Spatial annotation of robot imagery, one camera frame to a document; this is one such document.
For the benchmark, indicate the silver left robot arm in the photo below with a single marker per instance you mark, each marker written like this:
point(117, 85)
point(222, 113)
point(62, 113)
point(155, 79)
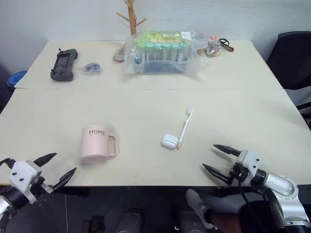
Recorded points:
point(9, 197)

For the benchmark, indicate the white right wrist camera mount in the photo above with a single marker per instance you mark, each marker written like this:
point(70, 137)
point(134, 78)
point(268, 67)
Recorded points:
point(250, 161)

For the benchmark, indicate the grey shoe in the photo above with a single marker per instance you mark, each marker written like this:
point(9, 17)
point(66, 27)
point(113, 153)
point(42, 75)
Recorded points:
point(199, 206)

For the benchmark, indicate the small bag with blue item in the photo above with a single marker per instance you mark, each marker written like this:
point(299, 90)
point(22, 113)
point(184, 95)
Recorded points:
point(91, 68)

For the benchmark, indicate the black chair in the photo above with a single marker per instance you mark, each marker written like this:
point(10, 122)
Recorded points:
point(291, 63)

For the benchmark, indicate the pink HOME mug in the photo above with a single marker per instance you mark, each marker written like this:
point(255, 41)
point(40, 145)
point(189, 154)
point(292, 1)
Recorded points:
point(94, 145)

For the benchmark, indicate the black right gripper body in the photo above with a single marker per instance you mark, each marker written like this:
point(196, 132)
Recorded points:
point(239, 173)

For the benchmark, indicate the small white rounded case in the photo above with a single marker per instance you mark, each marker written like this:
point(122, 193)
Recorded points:
point(168, 141)

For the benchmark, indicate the dark rounded shape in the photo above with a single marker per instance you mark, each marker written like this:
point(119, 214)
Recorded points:
point(128, 219)

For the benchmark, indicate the bag of colourful trinkets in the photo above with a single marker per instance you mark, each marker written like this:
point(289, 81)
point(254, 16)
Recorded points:
point(212, 47)

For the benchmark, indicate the black handheld controller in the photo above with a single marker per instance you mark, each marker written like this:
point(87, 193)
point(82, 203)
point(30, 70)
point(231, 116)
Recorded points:
point(63, 65)

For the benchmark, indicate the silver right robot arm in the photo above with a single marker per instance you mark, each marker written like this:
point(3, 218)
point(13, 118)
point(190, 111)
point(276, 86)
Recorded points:
point(284, 185)

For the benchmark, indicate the white toothbrush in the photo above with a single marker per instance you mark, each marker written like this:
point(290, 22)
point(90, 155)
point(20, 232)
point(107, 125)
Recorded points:
point(184, 127)

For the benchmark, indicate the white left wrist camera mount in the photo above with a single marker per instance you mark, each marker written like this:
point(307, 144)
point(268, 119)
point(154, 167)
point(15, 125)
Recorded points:
point(21, 171)

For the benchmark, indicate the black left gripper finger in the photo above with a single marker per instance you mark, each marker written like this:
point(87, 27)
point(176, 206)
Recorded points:
point(65, 178)
point(45, 159)

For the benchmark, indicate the blue bowl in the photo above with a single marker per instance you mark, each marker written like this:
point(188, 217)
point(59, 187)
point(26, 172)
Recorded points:
point(15, 77)

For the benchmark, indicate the wooden branch rack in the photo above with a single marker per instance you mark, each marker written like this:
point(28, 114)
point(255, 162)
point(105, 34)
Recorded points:
point(132, 17)

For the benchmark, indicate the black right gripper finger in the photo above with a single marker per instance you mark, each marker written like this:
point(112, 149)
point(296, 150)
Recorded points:
point(217, 172)
point(227, 149)

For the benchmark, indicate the clear plastic bag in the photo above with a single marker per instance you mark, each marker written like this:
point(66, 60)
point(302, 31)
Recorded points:
point(194, 63)

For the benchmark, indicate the small colourful wrapped trinket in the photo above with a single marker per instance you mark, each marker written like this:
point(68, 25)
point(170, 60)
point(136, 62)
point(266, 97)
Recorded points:
point(119, 56)

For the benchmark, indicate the rack of green-capped tubes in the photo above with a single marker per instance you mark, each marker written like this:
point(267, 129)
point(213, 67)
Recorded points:
point(160, 49)

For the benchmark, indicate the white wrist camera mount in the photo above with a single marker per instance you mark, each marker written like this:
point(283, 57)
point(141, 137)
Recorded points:
point(250, 161)
point(21, 171)

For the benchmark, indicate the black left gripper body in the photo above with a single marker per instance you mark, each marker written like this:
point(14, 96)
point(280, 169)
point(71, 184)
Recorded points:
point(37, 184)

